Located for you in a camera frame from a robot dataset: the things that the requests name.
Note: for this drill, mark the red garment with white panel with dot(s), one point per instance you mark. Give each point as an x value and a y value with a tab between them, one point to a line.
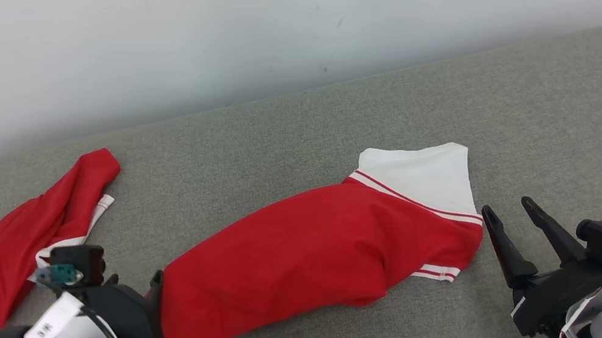
292	257

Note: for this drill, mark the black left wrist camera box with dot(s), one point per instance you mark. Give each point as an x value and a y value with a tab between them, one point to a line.
79	261

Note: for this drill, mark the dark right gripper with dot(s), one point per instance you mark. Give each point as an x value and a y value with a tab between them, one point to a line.
559	297

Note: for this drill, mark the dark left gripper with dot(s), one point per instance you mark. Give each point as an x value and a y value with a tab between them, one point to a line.
130	323

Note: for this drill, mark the teal left camera connector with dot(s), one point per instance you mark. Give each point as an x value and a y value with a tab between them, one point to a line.
61	274

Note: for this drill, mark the white paper label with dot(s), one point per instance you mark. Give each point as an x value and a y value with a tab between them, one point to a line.
52	322

